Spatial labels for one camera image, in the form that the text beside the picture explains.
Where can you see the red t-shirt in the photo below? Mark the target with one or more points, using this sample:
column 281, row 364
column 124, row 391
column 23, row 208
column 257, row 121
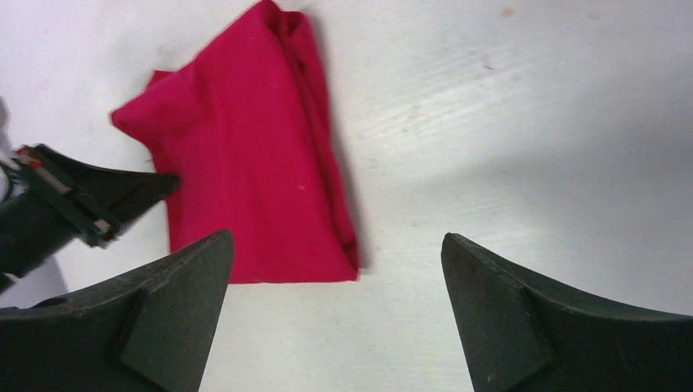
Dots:
column 246, row 126

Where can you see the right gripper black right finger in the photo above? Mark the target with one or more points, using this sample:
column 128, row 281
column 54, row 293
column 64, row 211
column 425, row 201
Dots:
column 523, row 331

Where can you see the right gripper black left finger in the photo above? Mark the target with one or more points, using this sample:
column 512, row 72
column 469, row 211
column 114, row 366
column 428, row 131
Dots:
column 149, row 329

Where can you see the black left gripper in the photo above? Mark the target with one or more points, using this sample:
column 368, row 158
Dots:
column 65, row 199

